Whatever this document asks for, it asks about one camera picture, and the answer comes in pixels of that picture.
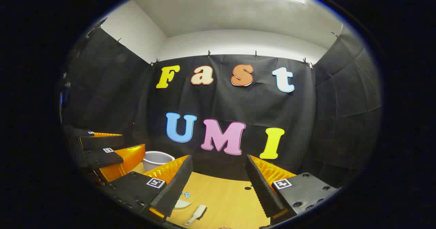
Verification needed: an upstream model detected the white ribbed garbage bin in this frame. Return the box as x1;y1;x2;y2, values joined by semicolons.
142;151;175;172

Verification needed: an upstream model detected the small white broom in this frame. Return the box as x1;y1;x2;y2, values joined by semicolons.
184;204;207;226

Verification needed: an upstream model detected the wooden desktop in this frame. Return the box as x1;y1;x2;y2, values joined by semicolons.
129;161;273;229

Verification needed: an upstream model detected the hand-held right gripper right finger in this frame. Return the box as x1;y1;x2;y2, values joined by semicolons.
245;154;342;224

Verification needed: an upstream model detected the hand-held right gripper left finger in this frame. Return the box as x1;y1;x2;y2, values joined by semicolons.
99;155;193;219

